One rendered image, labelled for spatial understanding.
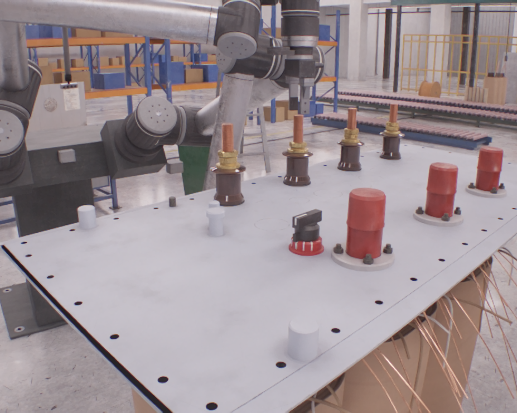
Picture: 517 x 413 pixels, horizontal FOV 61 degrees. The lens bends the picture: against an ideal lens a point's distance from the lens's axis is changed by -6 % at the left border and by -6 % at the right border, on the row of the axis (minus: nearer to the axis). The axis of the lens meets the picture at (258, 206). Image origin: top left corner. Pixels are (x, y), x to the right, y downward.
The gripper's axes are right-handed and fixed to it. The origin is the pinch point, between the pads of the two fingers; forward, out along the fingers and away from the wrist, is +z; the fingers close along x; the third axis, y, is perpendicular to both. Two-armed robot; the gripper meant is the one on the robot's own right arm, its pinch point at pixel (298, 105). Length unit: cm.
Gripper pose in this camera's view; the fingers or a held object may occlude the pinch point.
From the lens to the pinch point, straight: 139.2
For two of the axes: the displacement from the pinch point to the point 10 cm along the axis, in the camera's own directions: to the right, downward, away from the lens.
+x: -2.5, -3.0, 9.2
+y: 9.7, -0.8, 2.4
